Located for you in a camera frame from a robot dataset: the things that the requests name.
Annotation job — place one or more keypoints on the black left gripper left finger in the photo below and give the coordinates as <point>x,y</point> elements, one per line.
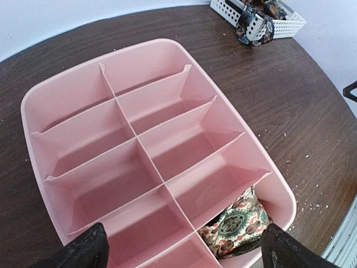
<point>90,249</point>

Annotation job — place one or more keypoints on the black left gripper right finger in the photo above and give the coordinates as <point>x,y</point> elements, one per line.
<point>279,249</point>

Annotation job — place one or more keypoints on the cream paisley rolled tie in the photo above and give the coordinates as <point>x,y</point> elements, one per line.
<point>238,228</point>

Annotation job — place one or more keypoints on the pink divided organizer box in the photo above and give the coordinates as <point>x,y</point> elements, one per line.
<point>143,141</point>

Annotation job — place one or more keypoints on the navy floral tie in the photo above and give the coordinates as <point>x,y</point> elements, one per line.
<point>254,28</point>

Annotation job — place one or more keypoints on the brown patterned tie in basket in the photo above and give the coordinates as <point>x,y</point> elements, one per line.
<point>270,8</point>

